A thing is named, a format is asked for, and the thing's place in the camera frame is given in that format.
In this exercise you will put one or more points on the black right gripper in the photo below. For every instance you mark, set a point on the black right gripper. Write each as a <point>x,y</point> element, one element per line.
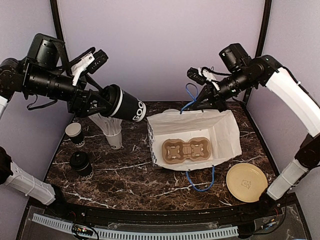
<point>215,100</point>

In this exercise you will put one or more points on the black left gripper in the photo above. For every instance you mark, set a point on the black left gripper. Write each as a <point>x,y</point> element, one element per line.
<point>80,107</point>

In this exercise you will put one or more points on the blue checkered paper bag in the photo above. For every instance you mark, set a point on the blue checkered paper bag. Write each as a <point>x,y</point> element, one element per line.
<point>220,128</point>

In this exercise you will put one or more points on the brown cardboard cup carrier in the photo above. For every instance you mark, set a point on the brown cardboard cup carrier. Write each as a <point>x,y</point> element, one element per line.
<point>176,151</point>

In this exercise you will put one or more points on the black coffee cup lid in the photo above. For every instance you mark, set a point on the black coffee cup lid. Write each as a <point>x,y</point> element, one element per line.
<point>79,160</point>

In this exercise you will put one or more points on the black and white paper cup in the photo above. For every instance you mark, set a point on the black and white paper cup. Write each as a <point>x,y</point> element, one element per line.
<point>86,173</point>

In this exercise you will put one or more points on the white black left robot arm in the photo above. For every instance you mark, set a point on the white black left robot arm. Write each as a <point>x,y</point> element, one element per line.
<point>46,71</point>

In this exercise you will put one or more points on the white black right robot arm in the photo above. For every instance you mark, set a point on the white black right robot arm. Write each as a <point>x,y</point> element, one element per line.
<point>247,73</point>

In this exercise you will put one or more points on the bundle of wrapped straws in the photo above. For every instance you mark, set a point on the bundle of wrapped straws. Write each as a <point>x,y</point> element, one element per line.
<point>110,126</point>

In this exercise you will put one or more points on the stack of paper cups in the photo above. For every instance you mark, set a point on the stack of paper cups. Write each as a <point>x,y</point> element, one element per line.
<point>75,133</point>

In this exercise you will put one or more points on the white cup holding straws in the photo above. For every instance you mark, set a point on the white cup holding straws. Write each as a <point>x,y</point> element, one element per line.
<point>114,137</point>

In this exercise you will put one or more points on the cream round plate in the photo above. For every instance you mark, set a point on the cream round plate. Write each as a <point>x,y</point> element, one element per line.
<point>246,182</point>

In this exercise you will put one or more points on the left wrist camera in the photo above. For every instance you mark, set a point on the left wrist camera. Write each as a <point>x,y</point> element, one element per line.
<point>88,62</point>

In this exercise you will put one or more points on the black table edge rail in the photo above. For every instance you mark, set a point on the black table edge rail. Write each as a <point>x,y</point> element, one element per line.
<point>174,209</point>

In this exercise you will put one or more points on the white slotted cable duct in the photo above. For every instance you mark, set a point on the white slotted cable duct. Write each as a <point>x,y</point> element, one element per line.
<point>120,231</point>

